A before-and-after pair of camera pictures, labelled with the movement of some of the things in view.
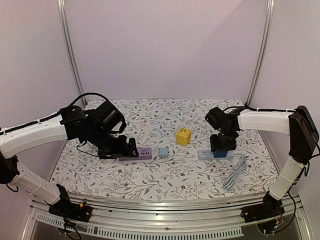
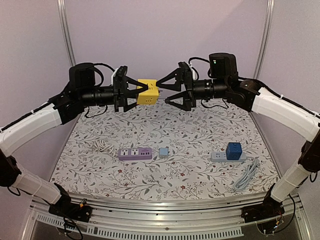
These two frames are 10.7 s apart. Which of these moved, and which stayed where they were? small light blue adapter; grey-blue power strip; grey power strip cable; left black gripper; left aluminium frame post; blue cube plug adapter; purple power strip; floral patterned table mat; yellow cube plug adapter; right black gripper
Moved: blue cube plug adapter; yellow cube plug adapter; grey power strip cable; grey-blue power strip; right black gripper; left black gripper
Stayed: purple power strip; left aluminium frame post; floral patterned table mat; small light blue adapter
